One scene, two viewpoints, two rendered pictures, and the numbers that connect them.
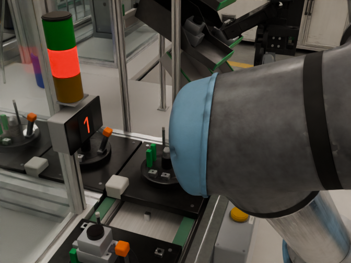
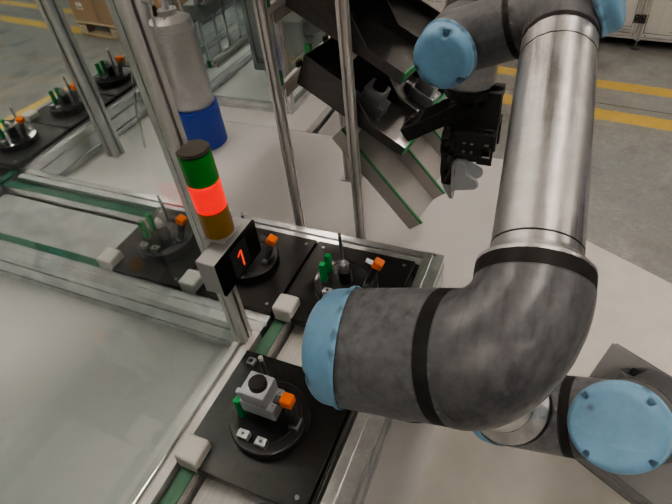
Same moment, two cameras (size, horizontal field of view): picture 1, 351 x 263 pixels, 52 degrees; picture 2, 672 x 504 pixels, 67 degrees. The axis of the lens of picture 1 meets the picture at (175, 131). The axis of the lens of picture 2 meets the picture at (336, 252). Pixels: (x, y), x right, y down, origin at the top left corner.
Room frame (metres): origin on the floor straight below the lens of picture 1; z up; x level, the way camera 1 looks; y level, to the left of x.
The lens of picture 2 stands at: (0.00, -0.08, 1.78)
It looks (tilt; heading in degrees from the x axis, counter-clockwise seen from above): 43 degrees down; 9
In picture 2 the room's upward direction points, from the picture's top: 7 degrees counter-clockwise
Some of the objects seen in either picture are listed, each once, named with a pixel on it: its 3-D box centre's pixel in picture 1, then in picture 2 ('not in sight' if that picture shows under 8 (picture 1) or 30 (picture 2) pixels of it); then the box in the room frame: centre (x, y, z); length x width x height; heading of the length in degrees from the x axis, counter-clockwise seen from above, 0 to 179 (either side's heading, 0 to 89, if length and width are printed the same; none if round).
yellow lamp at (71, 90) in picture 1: (68, 85); (215, 218); (0.62, 0.20, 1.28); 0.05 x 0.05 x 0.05
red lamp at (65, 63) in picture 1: (63, 60); (207, 193); (0.62, 0.20, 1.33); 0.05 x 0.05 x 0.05
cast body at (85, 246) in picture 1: (92, 242); (256, 391); (0.44, 0.15, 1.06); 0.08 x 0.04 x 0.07; 71
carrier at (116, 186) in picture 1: (166, 159); (344, 272); (0.76, 0.02, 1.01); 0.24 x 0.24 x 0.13; 71
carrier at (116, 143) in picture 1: (84, 142); (246, 249); (0.84, 0.25, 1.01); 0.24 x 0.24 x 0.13; 71
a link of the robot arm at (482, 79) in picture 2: not in sight; (470, 69); (0.74, -0.20, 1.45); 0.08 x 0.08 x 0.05
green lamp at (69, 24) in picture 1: (59, 32); (198, 166); (0.62, 0.20, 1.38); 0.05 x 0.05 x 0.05
